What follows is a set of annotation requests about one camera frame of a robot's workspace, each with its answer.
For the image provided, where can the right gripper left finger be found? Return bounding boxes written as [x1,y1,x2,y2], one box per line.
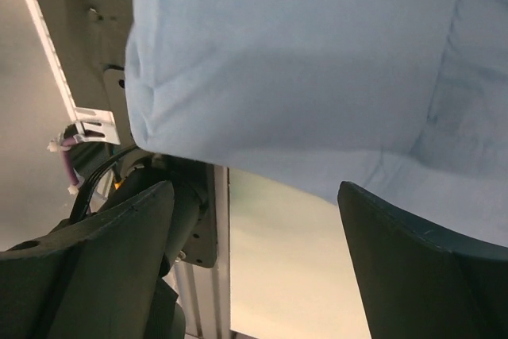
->
[1,181,174,338]

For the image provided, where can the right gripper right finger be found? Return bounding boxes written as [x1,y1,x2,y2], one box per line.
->
[337,182,507,338]

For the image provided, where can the aluminium frame rail front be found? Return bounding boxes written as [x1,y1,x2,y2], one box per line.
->
[174,166,233,338]

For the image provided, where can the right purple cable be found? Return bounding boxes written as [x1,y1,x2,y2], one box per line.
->
[47,134,87,195]

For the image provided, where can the white slotted cable duct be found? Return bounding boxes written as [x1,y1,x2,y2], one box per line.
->
[10,0,122,145]

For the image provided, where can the light blue long sleeve shirt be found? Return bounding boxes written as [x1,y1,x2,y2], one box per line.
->
[125,0,507,245]

